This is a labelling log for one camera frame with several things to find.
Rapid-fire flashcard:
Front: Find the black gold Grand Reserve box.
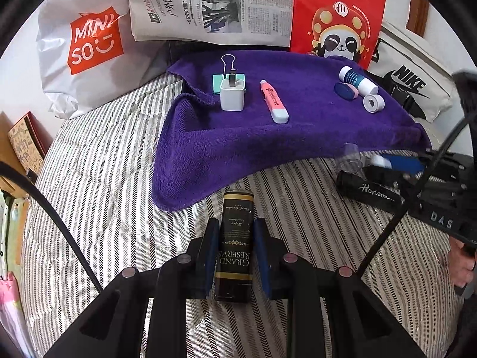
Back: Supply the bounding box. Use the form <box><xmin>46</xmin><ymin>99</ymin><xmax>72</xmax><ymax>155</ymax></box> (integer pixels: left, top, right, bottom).
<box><xmin>214</xmin><ymin>190</ymin><xmax>255</xmax><ymax>303</ymax></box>

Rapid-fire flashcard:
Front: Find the clear plastic cap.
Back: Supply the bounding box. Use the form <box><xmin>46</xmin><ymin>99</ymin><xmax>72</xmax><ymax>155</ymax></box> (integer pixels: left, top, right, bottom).
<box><xmin>335</xmin><ymin>143</ymin><xmax>363</xmax><ymax>175</ymax></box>

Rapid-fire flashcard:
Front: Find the white tape roll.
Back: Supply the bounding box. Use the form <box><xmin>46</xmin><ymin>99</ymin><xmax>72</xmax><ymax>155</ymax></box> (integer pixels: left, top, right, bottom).
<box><xmin>362</xmin><ymin>94</ymin><xmax>386</xmax><ymax>114</ymax></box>

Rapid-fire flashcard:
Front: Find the blue white cylindrical bottle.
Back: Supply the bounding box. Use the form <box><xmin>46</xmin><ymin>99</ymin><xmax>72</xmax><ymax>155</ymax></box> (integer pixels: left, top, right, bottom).
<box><xmin>339</xmin><ymin>66</ymin><xmax>378</xmax><ymax>97</ymax></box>

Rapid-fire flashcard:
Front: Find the pink blue eraser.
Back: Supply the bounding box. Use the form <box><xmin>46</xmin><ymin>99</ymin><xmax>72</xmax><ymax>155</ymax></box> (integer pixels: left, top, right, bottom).
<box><xmin>334</xmin><ymin>82</ymin><xmax>359</xmax><ymax>101</ymax></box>

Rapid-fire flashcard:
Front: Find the pink flashlight eraser pen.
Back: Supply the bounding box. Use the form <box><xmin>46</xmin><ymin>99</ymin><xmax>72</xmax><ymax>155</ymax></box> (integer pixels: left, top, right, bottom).
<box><xmin>260</xmin><ymin>79</ymin><xmax>289</xmax><ymax>124</ymax></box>

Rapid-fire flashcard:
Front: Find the white USB wall charger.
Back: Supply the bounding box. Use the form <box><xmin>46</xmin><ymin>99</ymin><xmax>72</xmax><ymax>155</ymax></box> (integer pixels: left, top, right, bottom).
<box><xmin>219</xmin><ymin>81</ymin><xmax>246</xmax><ymax>112</ymax></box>

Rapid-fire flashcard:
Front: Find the teal binder clip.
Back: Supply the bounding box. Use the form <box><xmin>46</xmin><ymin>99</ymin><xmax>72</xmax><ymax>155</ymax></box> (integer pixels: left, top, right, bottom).
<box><xmin>212</xmin><ymin>53</ymin><xmax>246</xmax><ymax>95</ymax></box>

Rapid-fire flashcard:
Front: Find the white USB flash drive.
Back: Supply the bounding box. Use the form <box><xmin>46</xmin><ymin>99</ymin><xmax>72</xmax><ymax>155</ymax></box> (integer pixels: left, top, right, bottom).
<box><xmin>369</xmin><ymin>154</ymin><xmax>392</xmax><ymax>169</ymax></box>

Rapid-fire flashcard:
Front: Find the person's right hand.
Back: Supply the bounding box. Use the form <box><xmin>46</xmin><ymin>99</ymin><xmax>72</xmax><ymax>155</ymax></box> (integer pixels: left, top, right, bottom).
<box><xmin>448</xmin><ymin>237</ymin><xmax>476</xmax><ymax>288</ymax></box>

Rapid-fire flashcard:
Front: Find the white Nike waist bag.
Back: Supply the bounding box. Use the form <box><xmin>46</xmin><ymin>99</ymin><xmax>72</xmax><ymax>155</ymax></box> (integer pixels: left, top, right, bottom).
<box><xmin>368</xmin><ymin>21</ymin><xmax>455</xmax><ymax>123</ymax></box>

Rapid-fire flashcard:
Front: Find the striped bed quilt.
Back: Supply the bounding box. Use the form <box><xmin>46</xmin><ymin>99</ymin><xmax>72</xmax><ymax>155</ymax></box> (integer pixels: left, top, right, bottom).
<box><xmin>20</xmin><ymin>74</ymin><xmax>462</xmax><ymax>357</ymax></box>

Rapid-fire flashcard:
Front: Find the purple towel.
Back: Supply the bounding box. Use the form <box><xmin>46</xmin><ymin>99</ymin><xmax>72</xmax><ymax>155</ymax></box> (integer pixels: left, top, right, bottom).
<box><xmin>151</xmin><ymin>50</ymin><xmax>431</xmax><ymax>211</ymax></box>

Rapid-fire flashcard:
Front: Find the red panda paper bag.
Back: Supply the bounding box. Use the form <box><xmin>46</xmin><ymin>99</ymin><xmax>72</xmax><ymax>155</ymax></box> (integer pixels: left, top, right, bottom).
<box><xmin>290</xmin><ymin>0</ymin><xmax>386</xmax><ymax>69</ymax></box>

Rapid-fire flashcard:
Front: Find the colourful clothes pile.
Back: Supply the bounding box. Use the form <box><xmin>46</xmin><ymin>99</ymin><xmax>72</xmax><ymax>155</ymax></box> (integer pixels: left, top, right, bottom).
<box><xmin>1</xmin><ymin>191</ymin><xmax>35</xmax><ymax>357</ymax></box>

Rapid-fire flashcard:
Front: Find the patterned brown book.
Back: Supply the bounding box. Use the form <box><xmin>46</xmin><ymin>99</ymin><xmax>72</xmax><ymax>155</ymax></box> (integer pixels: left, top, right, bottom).
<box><xmin>7</xmin><ymin>112</ymin><xmax>47</xmax><ymax>175</ymax></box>

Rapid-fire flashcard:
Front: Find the folded newspaper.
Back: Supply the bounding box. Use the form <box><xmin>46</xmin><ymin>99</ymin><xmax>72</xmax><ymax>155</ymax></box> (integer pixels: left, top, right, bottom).
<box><xmin>129</xmin><ymin>0</ymin><xmax>293</xmax><ymax>48</ymax></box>

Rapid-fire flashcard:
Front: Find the wooden furniture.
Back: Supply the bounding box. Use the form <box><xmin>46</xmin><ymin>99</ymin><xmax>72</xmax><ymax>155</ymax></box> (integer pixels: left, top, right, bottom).
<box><xmin>0</xmin><ymin>112</ymin><xmax>27</xmax><ymax>198</ymax></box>

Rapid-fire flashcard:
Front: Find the white Miniso plastic bag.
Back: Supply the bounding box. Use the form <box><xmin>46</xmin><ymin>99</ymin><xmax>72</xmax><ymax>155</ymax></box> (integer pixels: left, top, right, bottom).
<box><xmin>36</xmin><ymin>0</ymin><xmax>168</xmax><ymax>120</ymax></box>

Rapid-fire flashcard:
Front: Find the black right cable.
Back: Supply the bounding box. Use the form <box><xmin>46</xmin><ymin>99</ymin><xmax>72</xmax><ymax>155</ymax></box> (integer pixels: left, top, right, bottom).
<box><xmin>355</xmin><ymin>109</ymin><xmax>477</xmax><ymax>280</ymax></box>

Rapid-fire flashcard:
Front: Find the black cable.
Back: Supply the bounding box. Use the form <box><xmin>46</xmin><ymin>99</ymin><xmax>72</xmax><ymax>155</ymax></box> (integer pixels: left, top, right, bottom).
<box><xmin>355</xmin><ymin>109</ymin><xmax>477</xmax><ymax>280</ymax></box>
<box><xmin>0</xmin><ymin>161</ymin><xmax>104</xmax><ymax>294</ymax></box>

